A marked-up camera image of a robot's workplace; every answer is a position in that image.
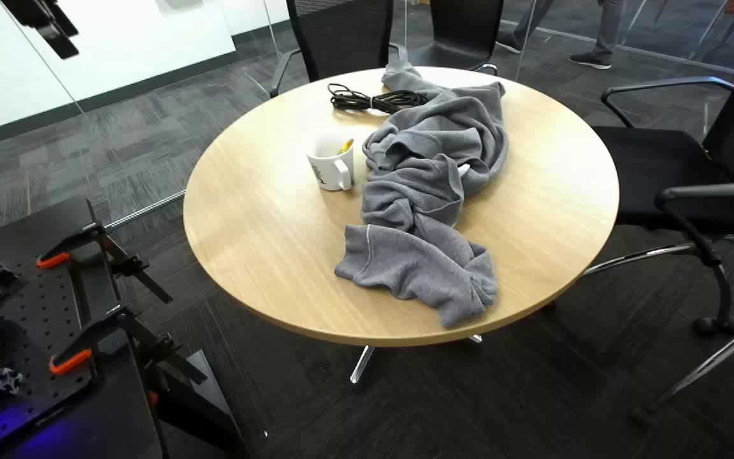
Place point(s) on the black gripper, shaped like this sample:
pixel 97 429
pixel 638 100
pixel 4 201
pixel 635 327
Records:
pixel 43 22

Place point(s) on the white ceramic mug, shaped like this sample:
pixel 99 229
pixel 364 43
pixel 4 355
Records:
pixel 330 173

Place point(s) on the chrome table leg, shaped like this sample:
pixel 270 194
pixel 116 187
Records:
pixel 363 364

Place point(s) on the grey crumpled cloth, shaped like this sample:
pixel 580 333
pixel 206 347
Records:
pixel 418 187

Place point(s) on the black robot mounting cart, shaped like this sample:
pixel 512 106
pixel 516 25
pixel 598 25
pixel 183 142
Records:
pixel 36 322

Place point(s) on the yellow pen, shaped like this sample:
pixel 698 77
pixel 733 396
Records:
pixel 347 147

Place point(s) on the black mesh office chair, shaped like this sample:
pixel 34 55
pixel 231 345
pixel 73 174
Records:
pixel 342 35
pixel 707 193
pixel 466 27
pixel 664 170

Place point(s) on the person legs grey trousers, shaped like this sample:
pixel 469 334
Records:
pixel 609 27

